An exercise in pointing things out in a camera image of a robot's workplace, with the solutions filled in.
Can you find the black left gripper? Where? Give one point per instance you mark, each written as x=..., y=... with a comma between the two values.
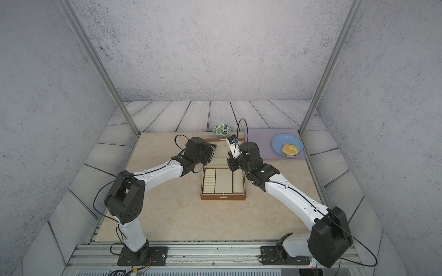
x=210, y=150

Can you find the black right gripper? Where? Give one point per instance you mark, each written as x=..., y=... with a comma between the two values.
x=233, y=166

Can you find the brown jewelry box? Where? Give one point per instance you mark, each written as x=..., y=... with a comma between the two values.
x=219, y=183

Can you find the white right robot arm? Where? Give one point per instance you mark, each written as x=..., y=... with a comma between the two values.
x=329, y=236

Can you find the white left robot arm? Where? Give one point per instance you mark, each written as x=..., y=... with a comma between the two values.
x=125, y=198

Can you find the green leaf pattern bowl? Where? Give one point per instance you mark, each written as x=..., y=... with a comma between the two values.
x=222, y=131

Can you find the blue plate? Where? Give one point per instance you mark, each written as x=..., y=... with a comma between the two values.
x=281, y=139

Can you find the yellow pastry bun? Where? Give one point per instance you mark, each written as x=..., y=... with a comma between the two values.
x=290, y=150

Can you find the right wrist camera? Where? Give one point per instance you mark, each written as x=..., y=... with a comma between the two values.
x=233, y=143

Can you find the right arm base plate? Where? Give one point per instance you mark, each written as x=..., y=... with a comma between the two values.
x=276, y=255

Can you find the aluminium front rail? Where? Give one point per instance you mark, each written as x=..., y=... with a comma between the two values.
x=219, y=258

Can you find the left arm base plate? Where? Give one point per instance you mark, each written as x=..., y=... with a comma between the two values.
x=146, y=256

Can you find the aluminium right frame post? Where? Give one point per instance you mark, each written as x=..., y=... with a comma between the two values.
x=334, y=57

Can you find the aluminium frame post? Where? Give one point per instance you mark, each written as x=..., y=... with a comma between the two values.
x=85, y=42
x=334, y=57

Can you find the aluminium left frame post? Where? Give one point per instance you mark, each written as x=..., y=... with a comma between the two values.
x=85, y=42

